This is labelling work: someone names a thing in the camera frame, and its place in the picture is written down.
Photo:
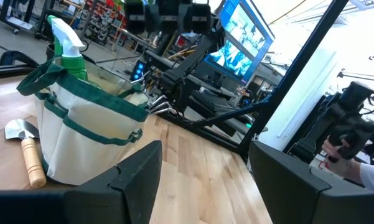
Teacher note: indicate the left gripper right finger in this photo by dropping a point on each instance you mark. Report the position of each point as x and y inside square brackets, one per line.
[298, 202]

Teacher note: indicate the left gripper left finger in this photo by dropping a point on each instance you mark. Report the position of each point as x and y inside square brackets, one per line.
[81, 208]

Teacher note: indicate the beige green-trimmed gardening bag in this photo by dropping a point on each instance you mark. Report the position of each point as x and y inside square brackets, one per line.
[90, 124]

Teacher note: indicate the green spray bottle white trigger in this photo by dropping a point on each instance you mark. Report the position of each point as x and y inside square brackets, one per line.
[76, 67]

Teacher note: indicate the person's forearm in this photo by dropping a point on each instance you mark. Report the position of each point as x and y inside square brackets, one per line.
[373, 177]

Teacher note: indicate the person's hand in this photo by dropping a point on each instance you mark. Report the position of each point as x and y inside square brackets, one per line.
[330, 149]

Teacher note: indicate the computer tower with blue lights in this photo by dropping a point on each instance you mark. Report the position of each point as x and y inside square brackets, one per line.
[139, 71]

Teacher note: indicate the parts shelf with red bins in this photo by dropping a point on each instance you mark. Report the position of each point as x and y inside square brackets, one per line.
[105, 25]

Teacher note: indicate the computer monitor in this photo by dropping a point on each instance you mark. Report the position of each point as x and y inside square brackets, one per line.
[245, 31]

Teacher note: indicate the black computer keyboard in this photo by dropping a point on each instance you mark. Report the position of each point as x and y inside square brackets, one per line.
[214, 102]

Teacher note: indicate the black curved stand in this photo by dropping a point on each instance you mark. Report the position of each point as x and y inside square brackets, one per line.
[11, 54]

